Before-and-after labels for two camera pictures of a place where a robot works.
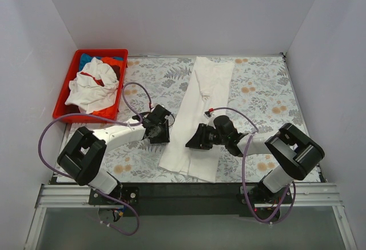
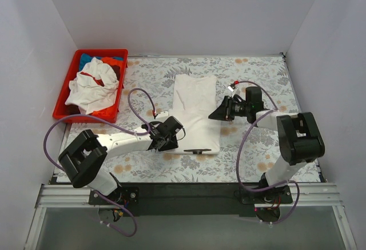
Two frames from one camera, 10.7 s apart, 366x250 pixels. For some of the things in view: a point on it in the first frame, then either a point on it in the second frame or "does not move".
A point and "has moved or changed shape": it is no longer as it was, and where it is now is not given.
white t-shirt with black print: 207,89 has moved or changed shape
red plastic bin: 61,108 does not move
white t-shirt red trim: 94,87 does not move
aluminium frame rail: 302,195 does not move
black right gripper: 203,137 to 226,108
